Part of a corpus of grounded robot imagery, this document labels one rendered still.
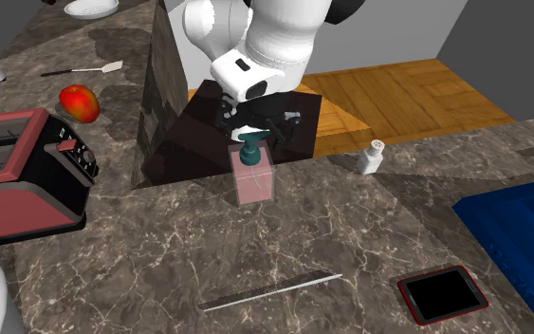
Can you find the red apple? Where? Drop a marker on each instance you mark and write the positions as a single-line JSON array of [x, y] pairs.
[[79, 103]]

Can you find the pink soap dispenser teal pump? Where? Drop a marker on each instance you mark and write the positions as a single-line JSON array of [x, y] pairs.
[[251, 181]]

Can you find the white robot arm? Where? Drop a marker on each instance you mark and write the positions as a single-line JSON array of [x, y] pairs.
[[276, 41]]

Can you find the white salt shaker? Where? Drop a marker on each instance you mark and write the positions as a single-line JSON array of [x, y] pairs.
[[369, 161]]

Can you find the white plate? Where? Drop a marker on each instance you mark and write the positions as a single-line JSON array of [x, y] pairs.
[[91, 8]]

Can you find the red and black toaster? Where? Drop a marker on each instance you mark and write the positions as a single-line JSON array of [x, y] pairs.
[[21, 185]]

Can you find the long grey knife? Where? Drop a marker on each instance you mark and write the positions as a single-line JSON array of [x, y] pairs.
[[271, 291]]

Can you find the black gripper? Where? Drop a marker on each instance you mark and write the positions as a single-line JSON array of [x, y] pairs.
[[259, 110]]

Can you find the blue sink basin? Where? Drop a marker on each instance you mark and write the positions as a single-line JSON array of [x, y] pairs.
[[521, 231]]

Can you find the black tablet red case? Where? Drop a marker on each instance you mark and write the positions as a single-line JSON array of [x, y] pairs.
[[442, 295]]

